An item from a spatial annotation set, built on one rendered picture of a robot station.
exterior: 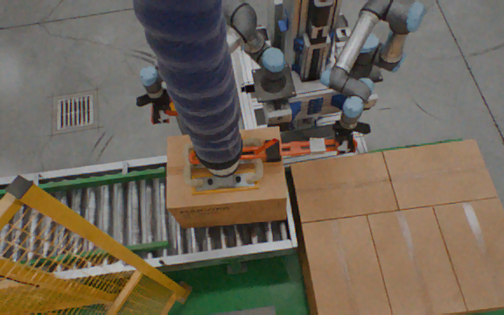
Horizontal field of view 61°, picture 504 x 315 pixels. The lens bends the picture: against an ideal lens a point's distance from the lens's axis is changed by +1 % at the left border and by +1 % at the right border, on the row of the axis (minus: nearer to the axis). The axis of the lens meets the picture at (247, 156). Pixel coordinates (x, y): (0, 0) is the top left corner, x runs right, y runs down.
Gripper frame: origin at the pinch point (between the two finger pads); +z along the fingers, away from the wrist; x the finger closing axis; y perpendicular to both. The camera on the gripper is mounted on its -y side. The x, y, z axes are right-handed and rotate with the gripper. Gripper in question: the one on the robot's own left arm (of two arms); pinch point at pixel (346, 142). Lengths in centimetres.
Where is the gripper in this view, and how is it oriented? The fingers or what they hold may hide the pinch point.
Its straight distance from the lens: 207.1
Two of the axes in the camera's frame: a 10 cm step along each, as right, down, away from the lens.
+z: 0.6, 4.3, 9.0
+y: -9.9, 1.0, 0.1
